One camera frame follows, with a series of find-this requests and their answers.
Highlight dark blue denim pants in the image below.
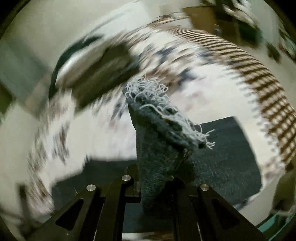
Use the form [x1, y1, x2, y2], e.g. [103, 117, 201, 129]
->
[52, 74, 263, 233]

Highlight teal plastic crate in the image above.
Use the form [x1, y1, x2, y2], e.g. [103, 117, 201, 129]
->
[256, 212, 295, 240]

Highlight white floral bed blanket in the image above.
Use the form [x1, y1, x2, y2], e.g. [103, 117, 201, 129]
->
[28, 23, 295, 214]

